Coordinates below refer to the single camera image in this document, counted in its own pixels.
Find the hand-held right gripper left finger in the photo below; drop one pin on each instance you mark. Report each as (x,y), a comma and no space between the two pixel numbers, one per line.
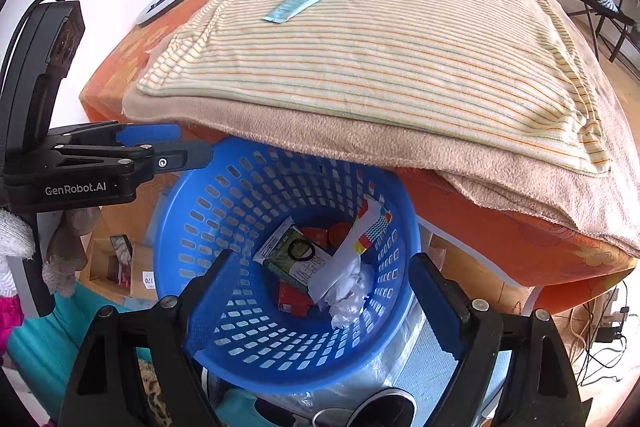
(210,302)

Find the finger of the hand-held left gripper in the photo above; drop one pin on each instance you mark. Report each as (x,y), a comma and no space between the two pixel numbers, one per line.
(185,155)
(150,133)

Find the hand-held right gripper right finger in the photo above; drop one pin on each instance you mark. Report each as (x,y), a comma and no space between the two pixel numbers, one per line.
(435,302)

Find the blue plastic basket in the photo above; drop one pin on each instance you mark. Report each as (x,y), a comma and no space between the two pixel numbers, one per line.
(240,207)

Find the clear plastic bag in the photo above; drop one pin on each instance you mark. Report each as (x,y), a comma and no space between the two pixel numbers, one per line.
(350,302)

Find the red cardboard box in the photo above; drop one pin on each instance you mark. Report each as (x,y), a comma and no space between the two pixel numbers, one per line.
(295,299)

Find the green milk carton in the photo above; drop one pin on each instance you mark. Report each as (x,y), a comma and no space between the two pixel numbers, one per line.
(280,252)

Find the white package with coloured print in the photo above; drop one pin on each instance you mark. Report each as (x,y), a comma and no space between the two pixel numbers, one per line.
(342,263)

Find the person's left hand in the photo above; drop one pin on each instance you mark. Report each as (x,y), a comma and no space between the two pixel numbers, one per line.
(70,252)

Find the orange floral bedsheet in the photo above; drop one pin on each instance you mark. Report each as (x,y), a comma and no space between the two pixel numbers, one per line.
(500,237)

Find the leopard print cloth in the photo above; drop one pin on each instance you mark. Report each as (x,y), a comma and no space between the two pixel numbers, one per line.
(155,392)

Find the beige blanket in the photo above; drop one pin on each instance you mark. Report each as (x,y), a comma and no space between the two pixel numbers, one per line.
(300,127)

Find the teal cloth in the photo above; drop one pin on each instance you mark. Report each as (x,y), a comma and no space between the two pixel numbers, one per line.
(50,342)

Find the teal paper tag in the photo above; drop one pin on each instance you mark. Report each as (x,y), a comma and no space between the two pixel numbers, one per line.
(295,4)

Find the striped cream towel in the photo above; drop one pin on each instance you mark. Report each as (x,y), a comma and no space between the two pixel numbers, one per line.
(375,67)

